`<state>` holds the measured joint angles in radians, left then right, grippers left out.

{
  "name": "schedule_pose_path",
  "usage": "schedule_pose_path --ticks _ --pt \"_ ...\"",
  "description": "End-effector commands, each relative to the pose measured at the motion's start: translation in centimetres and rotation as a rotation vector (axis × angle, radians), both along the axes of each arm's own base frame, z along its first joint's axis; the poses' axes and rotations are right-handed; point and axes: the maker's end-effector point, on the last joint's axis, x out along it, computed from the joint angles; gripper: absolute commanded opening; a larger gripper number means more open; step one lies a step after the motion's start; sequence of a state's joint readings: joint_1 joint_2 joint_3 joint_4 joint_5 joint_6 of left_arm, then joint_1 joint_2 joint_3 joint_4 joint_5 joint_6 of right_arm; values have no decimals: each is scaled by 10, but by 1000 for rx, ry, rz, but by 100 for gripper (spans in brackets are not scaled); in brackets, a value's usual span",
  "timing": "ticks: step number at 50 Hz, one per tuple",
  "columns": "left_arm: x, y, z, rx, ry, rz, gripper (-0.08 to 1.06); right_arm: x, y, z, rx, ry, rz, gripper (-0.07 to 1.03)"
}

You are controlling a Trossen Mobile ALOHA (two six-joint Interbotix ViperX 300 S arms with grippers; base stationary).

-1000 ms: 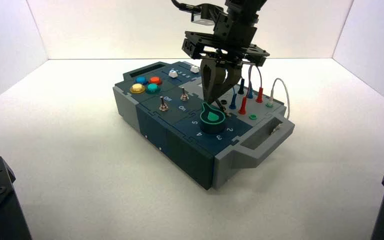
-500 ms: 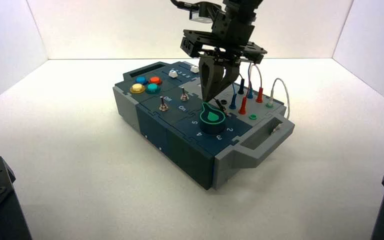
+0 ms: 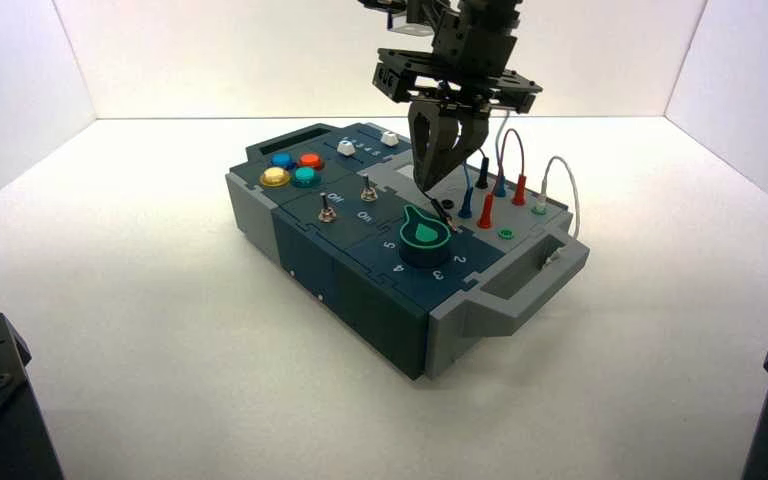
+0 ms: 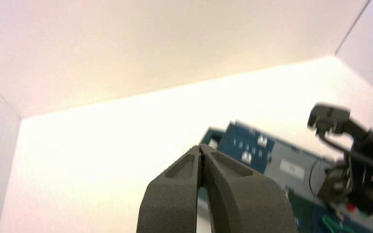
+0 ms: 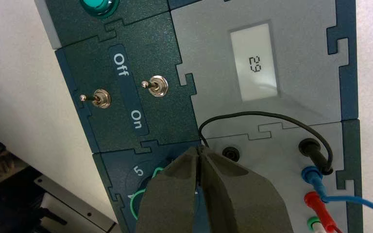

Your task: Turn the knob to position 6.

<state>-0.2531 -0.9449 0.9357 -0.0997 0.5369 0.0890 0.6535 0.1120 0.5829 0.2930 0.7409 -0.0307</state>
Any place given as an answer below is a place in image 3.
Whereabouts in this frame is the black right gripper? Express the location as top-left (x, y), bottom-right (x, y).
top-left (371, 13), bottom-right (544, 194)

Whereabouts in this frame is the green teardrop rotary knob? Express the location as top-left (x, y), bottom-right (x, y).
top-left (398, 204), bottom-right (452, 269)

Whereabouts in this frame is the yellow round push button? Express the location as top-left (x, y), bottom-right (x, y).
top-left (259, 166), bottom-right (292, 189)

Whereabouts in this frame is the grey and dark blue control box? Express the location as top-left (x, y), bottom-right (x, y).
top-left (224, 121), bottom-right (591, 382)

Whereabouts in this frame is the black banana plug cable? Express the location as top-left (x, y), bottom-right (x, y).
top-left (413, 148), bottom-right (491, 234)

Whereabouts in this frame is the blue banana plug cable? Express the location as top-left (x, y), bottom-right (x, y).
top-left (458, 111), bottom-right (512, 221)

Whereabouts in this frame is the red banana plug cable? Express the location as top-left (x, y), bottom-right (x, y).
top-left (476, 128), bottom-right (530, 231)

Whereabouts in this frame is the white plug cable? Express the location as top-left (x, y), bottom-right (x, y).
top-left (532, 156), bottom-right (581, 268)

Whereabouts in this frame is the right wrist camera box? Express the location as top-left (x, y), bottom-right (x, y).
top-left (387, 0), bottom-right (445, 38)

